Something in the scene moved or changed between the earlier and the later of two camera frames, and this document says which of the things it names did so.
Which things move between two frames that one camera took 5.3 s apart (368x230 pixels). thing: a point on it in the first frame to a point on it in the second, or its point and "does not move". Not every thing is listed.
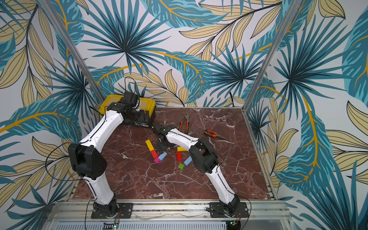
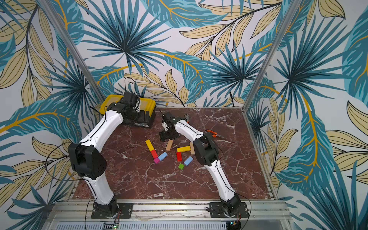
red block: x=154 y=154 does not move
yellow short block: x=149 y=144 does not move
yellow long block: x=180 y=149 does not move
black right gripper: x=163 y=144 to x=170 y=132
